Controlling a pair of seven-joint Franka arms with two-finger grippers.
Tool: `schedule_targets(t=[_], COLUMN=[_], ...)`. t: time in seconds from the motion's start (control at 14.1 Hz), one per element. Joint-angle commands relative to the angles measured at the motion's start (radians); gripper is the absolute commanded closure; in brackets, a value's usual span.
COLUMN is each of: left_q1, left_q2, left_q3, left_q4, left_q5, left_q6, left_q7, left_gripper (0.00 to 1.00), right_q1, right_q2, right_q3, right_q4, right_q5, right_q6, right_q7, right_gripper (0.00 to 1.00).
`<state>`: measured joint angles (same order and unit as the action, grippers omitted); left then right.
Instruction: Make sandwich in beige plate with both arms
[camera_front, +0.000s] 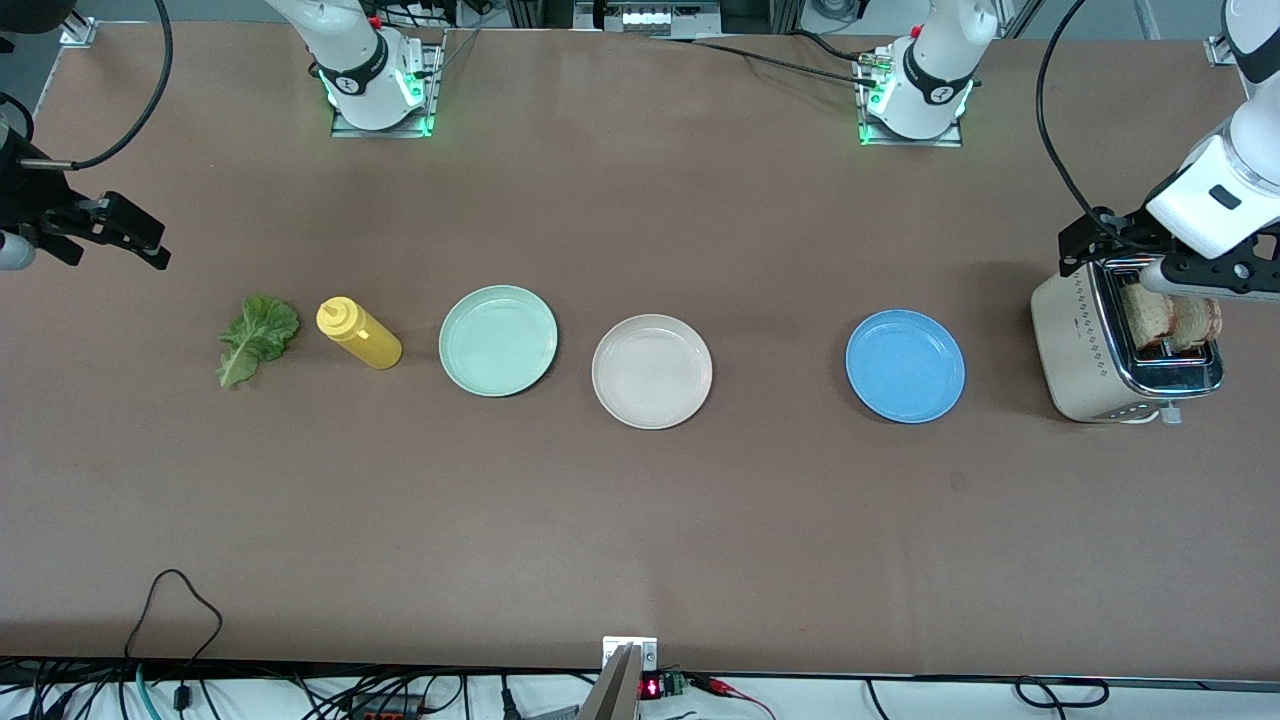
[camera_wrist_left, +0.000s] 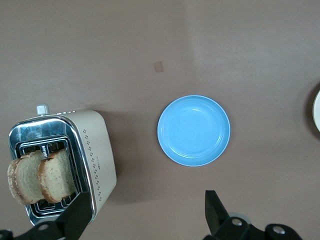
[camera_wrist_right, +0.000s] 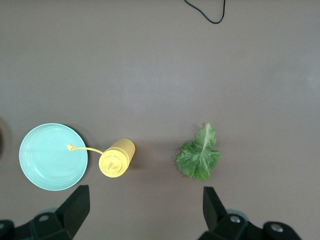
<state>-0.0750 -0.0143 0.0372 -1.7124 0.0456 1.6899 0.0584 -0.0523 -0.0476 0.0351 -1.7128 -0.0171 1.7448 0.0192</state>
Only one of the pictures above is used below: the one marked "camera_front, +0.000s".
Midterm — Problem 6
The brown-crusted bread slice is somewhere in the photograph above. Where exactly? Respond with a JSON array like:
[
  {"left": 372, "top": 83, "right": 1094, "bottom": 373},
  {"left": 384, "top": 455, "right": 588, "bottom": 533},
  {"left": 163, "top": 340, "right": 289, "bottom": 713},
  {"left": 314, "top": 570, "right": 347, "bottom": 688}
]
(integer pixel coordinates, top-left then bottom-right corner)
[
  {"left": 1175, "top": 296, "right": 1223, "bottom": 351},
  {"left": 1120, "top": 283, "right": 1186, "bottom": 353}
]

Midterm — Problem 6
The green lettuce leaf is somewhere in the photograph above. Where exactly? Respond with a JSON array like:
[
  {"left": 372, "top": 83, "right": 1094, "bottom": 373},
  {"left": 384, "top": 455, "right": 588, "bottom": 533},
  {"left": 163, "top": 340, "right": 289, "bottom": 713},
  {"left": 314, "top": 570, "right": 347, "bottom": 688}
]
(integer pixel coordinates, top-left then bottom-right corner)
[{"left": 215, "top": 293, "right": 301, "bottom": 391}]

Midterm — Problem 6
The yellow squeeze bottle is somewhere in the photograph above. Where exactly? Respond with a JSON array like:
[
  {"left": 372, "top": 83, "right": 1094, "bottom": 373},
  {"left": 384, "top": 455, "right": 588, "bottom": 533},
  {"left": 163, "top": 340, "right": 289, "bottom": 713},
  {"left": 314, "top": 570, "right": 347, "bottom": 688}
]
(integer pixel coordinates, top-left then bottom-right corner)
[{"left": 316, "top": 296, "right": 404, "bottom": 371}]

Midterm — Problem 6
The blue plate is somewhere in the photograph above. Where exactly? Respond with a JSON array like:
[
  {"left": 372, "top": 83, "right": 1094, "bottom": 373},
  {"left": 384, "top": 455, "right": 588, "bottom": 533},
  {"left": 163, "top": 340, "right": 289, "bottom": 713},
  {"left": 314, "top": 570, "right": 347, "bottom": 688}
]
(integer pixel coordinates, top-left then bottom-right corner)
[{"left": 845, "top": 309, "right": 967, "bottom": 425}]

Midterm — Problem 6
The mint green plate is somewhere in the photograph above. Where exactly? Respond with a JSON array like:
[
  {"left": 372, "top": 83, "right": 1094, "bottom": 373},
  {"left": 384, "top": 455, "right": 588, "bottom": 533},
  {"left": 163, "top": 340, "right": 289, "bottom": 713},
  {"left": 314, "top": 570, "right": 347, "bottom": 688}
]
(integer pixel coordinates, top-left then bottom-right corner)
[{"left": 438, "top": 285, "right": 559, "bottom": 399}]

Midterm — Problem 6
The beige plate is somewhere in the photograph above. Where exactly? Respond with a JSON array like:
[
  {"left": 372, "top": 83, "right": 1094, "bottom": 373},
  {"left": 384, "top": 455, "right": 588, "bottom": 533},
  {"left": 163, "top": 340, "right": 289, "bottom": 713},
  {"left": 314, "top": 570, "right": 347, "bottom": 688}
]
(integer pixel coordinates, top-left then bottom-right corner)
[{"left": 591, "top": 314, "right": 714, "bottom": 431}]

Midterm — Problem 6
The beige chrome toaster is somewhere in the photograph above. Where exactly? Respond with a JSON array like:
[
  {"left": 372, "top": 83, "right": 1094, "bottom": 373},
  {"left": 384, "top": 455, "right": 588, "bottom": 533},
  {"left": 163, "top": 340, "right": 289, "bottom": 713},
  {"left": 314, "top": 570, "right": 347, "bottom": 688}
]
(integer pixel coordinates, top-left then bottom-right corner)
[{"left": 1030, "top": 255, "right": 1226, "bottom": 426}]

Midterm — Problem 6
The silver lit control box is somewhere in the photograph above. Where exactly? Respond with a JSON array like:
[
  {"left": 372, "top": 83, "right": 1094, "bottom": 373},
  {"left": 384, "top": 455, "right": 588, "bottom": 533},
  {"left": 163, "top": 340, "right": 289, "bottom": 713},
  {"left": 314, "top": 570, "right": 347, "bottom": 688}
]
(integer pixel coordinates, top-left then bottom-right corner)
[{"left": 575, "top": 0, "right": 721, "bottom": 39}]

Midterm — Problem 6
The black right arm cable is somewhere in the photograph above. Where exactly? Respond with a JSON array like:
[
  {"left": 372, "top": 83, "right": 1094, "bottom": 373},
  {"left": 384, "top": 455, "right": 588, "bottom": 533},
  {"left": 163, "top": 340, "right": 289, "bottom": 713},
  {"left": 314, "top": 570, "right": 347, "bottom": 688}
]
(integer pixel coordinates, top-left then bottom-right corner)
[{"left": 20, "top": 0, "right": 174, "bottom": 171}]

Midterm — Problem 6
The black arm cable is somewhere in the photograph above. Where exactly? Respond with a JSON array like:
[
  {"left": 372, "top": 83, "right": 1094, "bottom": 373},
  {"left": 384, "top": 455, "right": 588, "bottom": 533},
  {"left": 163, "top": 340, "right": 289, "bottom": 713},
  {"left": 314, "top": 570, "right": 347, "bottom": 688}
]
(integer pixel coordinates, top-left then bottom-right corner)
[
  {"left": 20, "top": 0, "right": 174, "bottom": 171},
  {"left": 1036, "top": 0, "right": 1111, "bottom": 221}
]

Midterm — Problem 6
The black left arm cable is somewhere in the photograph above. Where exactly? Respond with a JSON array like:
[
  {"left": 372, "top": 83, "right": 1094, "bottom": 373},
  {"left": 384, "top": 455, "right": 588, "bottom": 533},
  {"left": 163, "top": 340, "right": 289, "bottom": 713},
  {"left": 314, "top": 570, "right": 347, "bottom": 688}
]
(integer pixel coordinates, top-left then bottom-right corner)
[{"left": 1036, "top": 0, "right": 1111, "bottom": 221}]

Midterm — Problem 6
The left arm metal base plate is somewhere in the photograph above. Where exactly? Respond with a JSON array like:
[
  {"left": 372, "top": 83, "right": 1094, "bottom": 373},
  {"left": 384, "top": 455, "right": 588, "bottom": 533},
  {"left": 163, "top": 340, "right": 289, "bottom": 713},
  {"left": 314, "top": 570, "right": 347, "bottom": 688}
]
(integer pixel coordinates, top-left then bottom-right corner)
[{"left": 858, "top": 55, "right": 964, "bottom": 148}]

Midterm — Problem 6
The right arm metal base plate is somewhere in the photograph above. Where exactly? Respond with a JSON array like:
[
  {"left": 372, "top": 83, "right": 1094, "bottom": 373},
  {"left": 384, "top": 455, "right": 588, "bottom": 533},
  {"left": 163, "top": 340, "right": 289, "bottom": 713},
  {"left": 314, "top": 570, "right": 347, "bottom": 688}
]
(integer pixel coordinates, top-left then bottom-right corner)
[{"left": 330, "top": 30, "right": 446, "bottom": 139}]

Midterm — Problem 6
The long black table cable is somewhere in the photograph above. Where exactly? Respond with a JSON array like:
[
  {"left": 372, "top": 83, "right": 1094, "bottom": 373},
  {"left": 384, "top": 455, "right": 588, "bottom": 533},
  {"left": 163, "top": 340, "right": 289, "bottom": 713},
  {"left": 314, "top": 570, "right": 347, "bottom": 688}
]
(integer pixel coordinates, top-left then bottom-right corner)
[{"left": 650, "top": 34, "right": 881, "bottom": 91}]

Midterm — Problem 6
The coiled black cable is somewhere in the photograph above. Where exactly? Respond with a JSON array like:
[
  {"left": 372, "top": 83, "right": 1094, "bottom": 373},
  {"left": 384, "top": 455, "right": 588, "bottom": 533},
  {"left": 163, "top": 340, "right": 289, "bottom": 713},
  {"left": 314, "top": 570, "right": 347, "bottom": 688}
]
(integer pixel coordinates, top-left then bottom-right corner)
[{"left": 1014, "top": 677, "right": 1111, "bottom": 710}]

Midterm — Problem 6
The thin black looped cable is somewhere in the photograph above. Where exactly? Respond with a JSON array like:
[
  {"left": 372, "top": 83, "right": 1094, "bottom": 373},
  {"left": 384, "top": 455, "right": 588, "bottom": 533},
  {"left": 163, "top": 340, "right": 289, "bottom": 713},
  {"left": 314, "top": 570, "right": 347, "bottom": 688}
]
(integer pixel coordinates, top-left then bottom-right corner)
[{"left": 122, "top": 568, "right": 224, "bottom": 713}]

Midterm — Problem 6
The red clip wire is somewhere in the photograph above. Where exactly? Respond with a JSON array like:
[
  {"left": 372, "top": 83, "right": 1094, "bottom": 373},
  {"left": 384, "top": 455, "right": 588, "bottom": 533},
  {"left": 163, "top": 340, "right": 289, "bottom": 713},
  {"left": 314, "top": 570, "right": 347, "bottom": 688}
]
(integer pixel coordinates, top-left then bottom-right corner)
[{"left": 690, "top": 675, "right": 779, "bottom": 720}]

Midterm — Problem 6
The aluminium camera mount post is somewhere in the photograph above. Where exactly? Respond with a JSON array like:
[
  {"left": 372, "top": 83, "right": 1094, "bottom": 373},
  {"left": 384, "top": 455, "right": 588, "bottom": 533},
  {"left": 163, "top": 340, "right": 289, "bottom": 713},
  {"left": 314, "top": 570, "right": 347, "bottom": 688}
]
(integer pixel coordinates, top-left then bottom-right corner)
[{"left": 578, "top": 636, "right": 659, "bottom": 720}]

